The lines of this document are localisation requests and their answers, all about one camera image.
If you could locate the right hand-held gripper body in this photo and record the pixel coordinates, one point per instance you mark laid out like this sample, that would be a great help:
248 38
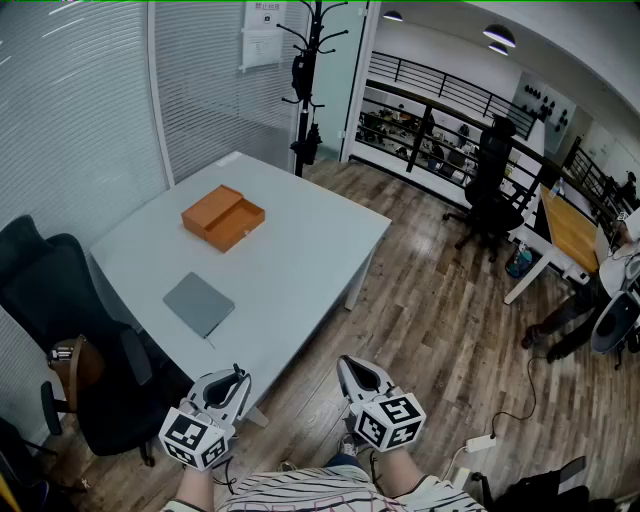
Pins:
390 422

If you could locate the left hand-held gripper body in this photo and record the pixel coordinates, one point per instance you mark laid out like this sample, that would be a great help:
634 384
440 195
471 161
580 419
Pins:
192 437

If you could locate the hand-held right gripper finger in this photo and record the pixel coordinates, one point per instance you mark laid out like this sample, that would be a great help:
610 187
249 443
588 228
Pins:
344 380
377 372

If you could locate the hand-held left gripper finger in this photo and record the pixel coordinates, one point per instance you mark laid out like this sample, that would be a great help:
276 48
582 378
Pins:
245 397
212 376

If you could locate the grey notebook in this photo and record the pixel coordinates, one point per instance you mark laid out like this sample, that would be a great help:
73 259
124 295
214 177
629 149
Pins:
198 304

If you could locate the orange box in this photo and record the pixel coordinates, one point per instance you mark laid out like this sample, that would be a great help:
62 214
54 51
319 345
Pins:
222 220

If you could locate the person's right forearm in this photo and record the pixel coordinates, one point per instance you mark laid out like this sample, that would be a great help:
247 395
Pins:
397 470

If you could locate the person's left forearm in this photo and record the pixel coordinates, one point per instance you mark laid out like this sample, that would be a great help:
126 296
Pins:
196 487

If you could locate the black high-back office chair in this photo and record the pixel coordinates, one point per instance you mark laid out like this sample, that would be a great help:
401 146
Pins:
50 300

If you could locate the black mesh office chair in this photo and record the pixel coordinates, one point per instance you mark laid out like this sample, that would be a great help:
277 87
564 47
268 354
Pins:
492 195

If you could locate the white table leg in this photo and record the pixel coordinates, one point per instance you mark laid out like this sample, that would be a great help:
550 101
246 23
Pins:
257 417
358 282

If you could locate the person's shoe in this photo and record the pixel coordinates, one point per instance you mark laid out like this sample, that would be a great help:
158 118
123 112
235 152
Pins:
348 446
286 466

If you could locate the white power strip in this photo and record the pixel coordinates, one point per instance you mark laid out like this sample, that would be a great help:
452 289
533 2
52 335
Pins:
481 443

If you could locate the brown bag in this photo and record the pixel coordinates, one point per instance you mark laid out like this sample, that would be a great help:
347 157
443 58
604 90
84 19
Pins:
82 365

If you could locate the black floor bag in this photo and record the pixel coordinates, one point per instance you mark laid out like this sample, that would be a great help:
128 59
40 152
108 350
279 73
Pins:
540 490

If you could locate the blue bottle bag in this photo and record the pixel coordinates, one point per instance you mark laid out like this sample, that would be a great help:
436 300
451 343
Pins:
520 261

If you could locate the white table label sticker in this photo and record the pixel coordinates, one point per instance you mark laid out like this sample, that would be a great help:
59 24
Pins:
230 160

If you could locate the wooden desk with white legs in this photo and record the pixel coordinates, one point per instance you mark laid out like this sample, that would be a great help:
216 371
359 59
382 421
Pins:
570 232

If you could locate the white round chair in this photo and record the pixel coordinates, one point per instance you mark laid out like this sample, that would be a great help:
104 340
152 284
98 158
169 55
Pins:
617 322

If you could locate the clear water bottle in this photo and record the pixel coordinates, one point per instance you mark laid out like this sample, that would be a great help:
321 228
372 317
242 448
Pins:
557 188

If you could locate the black coat rack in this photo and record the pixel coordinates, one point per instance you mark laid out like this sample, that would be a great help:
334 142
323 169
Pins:
306 105

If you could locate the white window blinds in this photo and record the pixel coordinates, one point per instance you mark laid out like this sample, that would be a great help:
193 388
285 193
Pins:
215 90
70 110

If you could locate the black railing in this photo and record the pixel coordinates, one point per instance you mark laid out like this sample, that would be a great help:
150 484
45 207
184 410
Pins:
450 87

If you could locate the black hanging bag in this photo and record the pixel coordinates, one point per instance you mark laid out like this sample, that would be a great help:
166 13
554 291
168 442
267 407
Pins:
300 77

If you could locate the white paper notice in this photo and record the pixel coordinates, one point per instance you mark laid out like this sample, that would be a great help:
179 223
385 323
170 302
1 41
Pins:
262 35

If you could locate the round ceiling lamp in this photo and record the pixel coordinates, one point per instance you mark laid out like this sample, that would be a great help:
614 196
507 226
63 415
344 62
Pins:
498 49
499 35
392 16

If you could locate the white door frame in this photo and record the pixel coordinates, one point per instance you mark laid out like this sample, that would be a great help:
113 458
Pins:
357 85

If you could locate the wall board with black items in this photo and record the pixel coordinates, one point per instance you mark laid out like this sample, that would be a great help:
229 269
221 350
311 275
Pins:
547 107

